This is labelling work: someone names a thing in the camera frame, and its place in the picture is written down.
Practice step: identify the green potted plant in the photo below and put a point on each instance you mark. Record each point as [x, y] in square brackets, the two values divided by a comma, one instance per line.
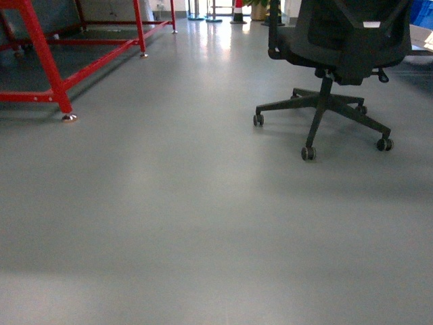
[258, 9]

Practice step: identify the black office chair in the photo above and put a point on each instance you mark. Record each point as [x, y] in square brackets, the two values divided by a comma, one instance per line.
[345, 42]

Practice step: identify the red metal frame table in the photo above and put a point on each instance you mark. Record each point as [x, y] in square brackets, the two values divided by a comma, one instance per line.
[55, 54]

